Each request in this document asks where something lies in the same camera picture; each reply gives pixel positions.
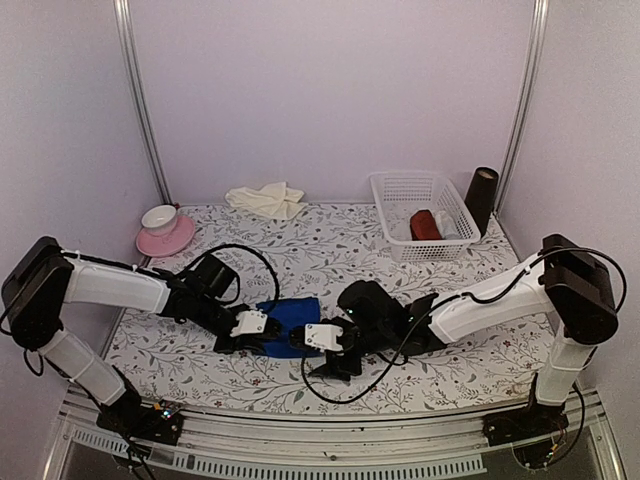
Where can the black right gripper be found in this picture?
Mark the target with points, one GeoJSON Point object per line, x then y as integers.
{"type": "Point", "coordinates": [337, 369]}

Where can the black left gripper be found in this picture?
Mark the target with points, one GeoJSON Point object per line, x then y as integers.
{"type": "Point", "coordinates": [241, 341]}

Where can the blue microfibre towel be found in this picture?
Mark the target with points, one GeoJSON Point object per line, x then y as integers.
{"type": "Point", "coordinates": [291, 313]}

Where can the cream cloth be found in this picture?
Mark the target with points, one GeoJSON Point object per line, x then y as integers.
{"type": "Point", "coordinates": [274, 201]}

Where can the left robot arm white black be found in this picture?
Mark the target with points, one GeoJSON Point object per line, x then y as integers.
{"type": "Point", "coordinates": [49, 282]}

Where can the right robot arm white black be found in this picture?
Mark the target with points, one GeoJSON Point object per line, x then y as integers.
{"type": "Point", "coordinates": [563, 278]}

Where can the floral patterned table mat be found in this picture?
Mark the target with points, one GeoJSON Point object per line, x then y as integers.
{"type": "Point", "coordinates": [318, 254]}

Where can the pink saucer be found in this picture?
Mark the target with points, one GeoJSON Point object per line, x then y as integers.
{"type": "Point", "coordinates": [168, 244]}

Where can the white teacup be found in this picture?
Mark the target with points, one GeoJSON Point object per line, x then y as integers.
{"type": "Point", "coordinates": [160, 220]}

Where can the red-brown rolled towel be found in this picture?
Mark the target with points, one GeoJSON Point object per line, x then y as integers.
{"type": "Point", "coordinates": [423, 227]}

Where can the clear plastic item in basket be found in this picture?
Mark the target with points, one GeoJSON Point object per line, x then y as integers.
{"type": "Point", "coordinates": [446, 226]}

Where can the white perforated plastic basket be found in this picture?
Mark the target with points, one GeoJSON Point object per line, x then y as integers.
{"type": "Point", "coordinates": [400, 194]}

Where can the dark brown cylinder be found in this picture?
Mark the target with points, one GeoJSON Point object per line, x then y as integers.
{"type": "Point", "coordinates": [480, 196]}

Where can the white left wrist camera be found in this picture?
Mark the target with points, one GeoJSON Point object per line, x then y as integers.
{"type": "Point", "coordinates": [255, 322]}

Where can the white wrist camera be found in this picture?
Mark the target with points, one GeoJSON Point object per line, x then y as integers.
{"type": "Point", "coordinates": [322, 337]}
{"type": "Point", "coordinates": [255, 322]}

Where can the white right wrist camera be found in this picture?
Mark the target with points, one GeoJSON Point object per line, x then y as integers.
{"type": "Point", "coordinates": [322, 337]}

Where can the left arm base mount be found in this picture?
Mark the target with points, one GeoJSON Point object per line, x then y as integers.
{"type": "Point", "coordinates": [133, 420]}

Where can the aluminium front rail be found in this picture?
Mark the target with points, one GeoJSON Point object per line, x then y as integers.
{"type": "Point", "coordinates": [219, 444]}

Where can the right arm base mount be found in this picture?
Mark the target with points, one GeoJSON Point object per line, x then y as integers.
{"type": "Point", "coordinates": [522, 424]}

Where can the left aluminium frame post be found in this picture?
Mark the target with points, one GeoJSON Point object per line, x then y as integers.
{"type": "Point", "coordinates": [124, 25]}

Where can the aluminium frame post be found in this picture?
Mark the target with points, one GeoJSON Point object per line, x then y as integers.
{"type": "Point", "coordinates": [124, 25]}
{"type": "Point", "coordinates": [533, 56]}

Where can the right aluminium frame post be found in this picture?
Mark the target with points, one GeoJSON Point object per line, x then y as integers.
{"type": "Point", "coordinates": [533, 56]}

